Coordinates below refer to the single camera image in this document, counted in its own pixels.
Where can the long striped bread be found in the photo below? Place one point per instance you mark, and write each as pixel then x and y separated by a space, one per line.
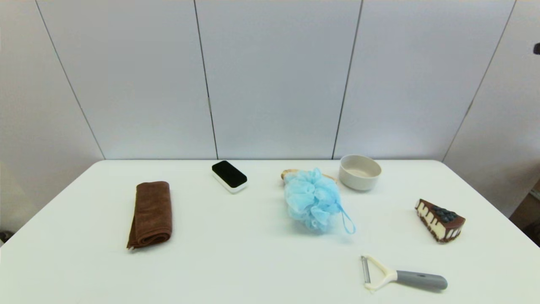
pixel 288 173

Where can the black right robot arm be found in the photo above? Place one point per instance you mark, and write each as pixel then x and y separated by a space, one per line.
pixel 537 48

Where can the black and white eraser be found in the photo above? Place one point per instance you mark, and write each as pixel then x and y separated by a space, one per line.
pixel 229 173

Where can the blue mesh bath loofah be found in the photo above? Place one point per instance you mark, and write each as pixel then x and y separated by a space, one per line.
pixel 312 200

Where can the beige round bowl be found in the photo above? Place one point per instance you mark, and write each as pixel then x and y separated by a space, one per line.
pixel 359 173

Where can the brown folded towel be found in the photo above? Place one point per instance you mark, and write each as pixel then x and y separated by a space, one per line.
pixel 152 211

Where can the chocolate blueberry cake slice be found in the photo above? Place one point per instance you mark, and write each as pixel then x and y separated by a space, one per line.
pixel 441 221

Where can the dark object on floor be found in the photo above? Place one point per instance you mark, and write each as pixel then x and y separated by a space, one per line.
pixel 4 237

